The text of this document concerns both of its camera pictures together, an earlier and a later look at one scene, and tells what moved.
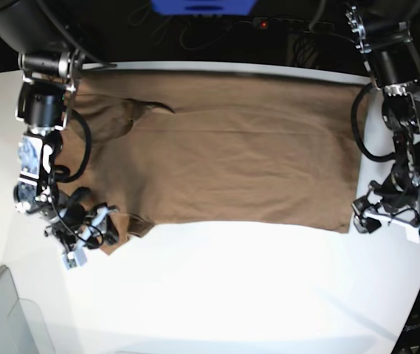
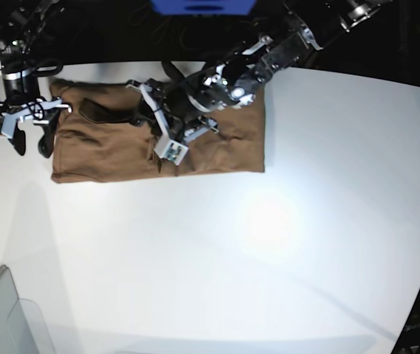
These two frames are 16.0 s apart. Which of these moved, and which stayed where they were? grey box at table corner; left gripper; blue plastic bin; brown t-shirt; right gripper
Moved: right gripper; left gripper; brown t-shirt
Stayed: grey box at table corner; blue plastic bin
